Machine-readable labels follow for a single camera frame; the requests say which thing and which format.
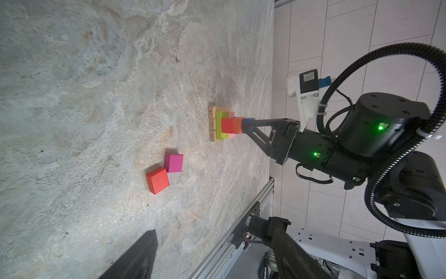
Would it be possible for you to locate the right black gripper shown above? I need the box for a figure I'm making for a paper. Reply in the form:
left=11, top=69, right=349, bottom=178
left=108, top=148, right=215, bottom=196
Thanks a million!
left=244, top=119, right=371, bottom=189

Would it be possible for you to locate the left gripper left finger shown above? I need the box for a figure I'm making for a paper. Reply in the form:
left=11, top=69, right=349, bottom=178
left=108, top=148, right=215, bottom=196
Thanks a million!
left=99, top=230, right=158, bottom=279

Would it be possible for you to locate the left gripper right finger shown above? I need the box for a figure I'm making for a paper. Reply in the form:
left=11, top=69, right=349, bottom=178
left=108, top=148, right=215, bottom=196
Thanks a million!
left=272, top=229, right=332, bottom=279

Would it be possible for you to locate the blue wood cube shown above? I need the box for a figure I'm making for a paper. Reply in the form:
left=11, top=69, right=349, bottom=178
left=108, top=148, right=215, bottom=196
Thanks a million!
left=242, top=117, right=256, bottom=134

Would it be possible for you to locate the pink wood block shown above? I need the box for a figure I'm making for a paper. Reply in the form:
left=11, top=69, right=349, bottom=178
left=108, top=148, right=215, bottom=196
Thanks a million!
left=227, top=112, right=235, bottom=139

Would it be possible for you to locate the red arch wood block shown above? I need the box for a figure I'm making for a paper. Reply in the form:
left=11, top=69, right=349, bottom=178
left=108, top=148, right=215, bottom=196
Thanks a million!
left=221, top=118, right=233, bottom=134

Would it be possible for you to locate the lime green wood block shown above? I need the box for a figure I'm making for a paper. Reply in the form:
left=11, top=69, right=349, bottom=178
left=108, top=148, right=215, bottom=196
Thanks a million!
left=216, top=111, right=229, bottom=140

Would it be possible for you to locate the magenta wood cube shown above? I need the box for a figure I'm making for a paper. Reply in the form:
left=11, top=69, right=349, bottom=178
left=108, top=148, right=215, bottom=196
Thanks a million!
left=164, top=153, right=184, bottom=173

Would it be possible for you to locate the orange wood block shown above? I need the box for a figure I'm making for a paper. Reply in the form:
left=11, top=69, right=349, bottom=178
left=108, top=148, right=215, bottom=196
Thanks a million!
left=232, top=117, right=245, bottom=134

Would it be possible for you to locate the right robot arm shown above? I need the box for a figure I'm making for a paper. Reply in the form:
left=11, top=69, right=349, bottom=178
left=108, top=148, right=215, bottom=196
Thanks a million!
left=242, top=91, right=446, bottom=279

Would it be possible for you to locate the red wood cube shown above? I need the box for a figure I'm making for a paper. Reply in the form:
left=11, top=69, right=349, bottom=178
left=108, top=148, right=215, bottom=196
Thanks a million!
left=146, top=167, right=170, bottom=195

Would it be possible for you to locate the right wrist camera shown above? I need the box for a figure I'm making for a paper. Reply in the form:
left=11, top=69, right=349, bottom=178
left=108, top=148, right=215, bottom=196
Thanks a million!
left=287, top=69, right=332, bottom=133

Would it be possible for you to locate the aluminium mounting rail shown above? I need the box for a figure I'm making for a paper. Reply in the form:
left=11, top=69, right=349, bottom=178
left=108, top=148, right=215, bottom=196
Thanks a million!
left=189, top=178, right=274, bottom=279

